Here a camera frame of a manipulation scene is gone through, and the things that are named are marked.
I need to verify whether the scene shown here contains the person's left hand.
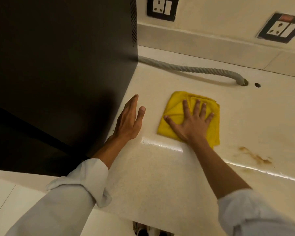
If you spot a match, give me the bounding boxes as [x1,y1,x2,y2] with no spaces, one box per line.
[112,94,146,140]

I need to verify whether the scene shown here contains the person's right hand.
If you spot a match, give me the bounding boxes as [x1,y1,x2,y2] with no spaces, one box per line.
[164,99,215,143]

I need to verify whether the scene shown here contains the yellow cleaning cloth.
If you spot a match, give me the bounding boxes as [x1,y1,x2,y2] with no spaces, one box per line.
[157,91,221,149]

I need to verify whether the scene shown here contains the person's left forearm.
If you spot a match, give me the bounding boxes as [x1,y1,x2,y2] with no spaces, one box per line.
[5,135,124,236]

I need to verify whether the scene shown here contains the person's right forearm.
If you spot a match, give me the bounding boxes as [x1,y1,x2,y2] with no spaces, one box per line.
[184,139,295,236]

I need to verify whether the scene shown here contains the brown stain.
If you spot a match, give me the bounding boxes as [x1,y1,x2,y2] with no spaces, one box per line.
[238,146,273,166]

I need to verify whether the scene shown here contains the black appliance cabinet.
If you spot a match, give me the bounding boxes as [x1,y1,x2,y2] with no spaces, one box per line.
[0,0,138,170]

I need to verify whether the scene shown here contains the person's shoes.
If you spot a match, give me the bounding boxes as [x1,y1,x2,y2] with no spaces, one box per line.
[132,221,175,236]

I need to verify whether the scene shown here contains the grey corrugated hose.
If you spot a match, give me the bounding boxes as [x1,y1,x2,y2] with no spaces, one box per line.
[137,56,246,85]

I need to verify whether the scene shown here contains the black framed wall socket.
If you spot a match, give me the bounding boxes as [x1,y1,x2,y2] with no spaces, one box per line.
[147,0,179,22]
[257,13,295,44]

